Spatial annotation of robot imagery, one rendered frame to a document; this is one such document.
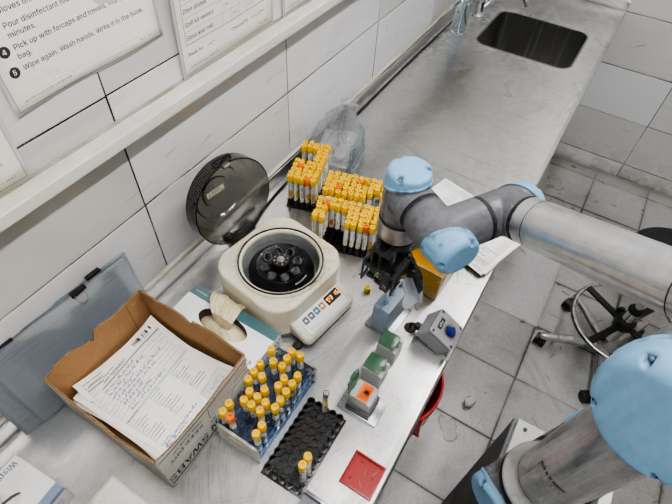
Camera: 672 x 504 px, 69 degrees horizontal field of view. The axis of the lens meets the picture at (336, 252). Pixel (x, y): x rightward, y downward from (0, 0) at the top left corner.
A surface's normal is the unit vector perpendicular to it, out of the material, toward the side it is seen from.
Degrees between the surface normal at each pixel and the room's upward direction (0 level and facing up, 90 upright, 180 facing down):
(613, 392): 83
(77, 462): 0
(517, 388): 0
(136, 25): 89
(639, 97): 90
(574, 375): 0
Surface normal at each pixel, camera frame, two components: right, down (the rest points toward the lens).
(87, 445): 0.04, -0.64
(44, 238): 0.85, 0.43
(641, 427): -0.88, 0.24
